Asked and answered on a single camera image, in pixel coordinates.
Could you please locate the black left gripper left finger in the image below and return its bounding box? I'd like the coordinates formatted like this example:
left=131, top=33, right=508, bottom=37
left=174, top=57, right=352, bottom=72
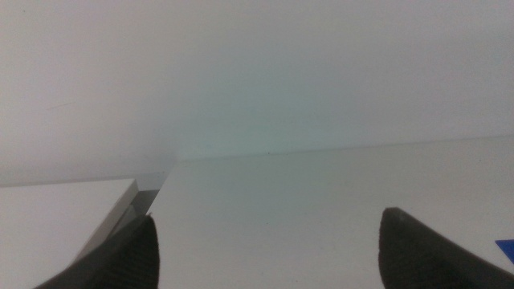
left=34, top=214, right=161, bottom=289

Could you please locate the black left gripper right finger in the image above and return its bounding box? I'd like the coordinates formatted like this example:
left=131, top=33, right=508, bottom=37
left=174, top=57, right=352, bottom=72
left=377, top=206, right=514, bottom=289

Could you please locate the blue rectangular mat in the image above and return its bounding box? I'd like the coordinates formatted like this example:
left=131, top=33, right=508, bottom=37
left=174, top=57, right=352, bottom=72
left=494, top=238, right=514, bottom=265

